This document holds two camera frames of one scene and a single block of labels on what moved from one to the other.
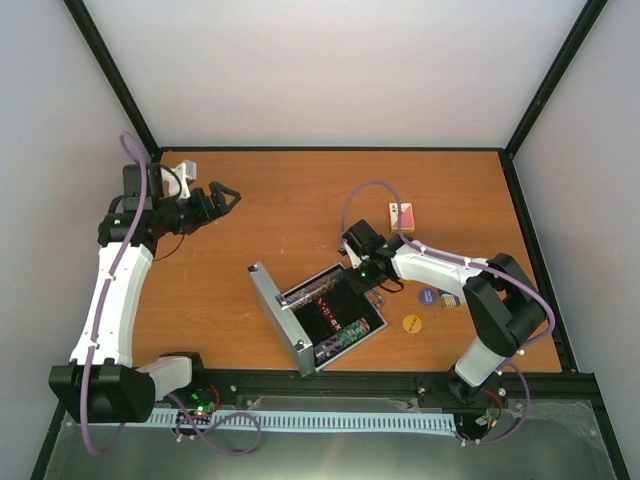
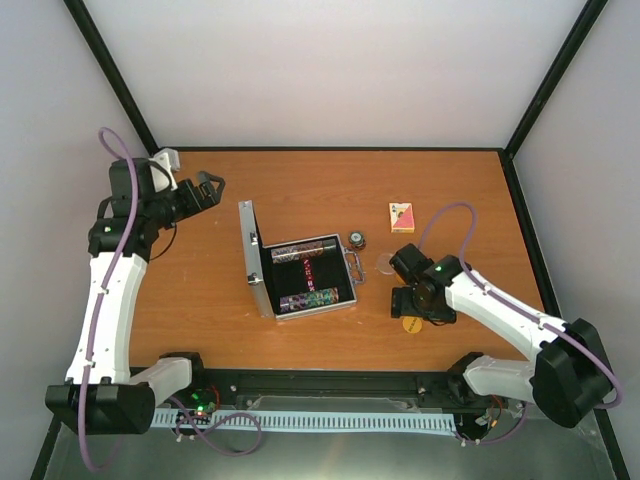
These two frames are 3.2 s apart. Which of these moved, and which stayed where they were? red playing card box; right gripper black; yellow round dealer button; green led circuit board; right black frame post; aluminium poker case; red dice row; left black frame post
Moved: right gripper black; red dice row; aluminium poker case
Stayed: left black frame post; yellow round dealer button; right black frame post; red playing card box; green led circuit board
